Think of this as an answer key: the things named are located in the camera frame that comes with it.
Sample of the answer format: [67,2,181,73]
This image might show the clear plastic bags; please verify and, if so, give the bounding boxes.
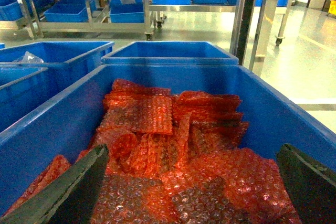
[13,51,44,63]

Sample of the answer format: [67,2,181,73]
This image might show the empty blue bin front centre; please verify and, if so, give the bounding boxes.
[1,67,50,131]

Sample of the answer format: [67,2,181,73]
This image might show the blue bin with clear bags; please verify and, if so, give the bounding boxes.
[0,41,116,88]

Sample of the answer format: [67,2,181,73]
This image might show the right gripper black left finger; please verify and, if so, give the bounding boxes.
[1,144,109,223]

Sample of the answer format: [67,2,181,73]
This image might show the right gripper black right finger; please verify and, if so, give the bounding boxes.
[276,144,335,223]

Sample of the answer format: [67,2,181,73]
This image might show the empty blue bin rear right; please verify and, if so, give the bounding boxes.
[101,41,238,65]

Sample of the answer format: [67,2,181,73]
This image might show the red bubble wrap bags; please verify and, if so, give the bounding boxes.
[1,79,300,223]

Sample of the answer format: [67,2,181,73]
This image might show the blue bin with red wrap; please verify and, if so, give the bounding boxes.
[1,65,335,223]

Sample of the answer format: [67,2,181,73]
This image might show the empty blue bin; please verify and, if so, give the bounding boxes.
[101,41,238,65]
[1,67,50,131]

